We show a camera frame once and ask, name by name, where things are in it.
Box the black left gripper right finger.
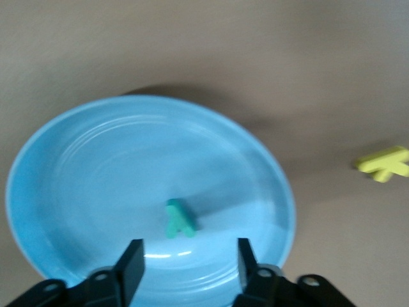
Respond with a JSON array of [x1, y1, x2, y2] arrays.
[[231, 237, 355, 307]]

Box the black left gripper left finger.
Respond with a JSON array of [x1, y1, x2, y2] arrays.
[[6, 238, 146, 307]]

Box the teal foam letter A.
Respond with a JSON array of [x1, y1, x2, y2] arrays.
[[165, 198, 197, 239]]

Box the yellow foam letter K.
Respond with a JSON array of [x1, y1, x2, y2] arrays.
[[354, 146, 409, 184]]

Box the blue plate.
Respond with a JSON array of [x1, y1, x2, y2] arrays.
[[5, 95, 297, 307]]

